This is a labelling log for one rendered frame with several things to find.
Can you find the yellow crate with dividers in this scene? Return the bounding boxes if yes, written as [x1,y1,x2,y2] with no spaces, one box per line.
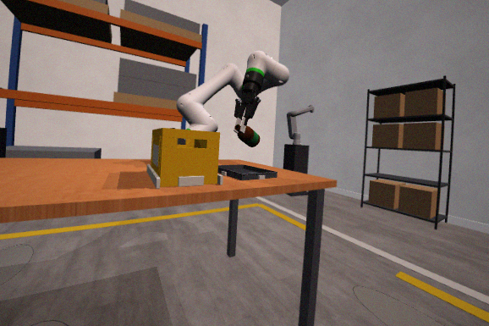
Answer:
[151,128,220,187]

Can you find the brown bottle with green label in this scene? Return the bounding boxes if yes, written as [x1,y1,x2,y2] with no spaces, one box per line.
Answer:
[234,124,260,147]

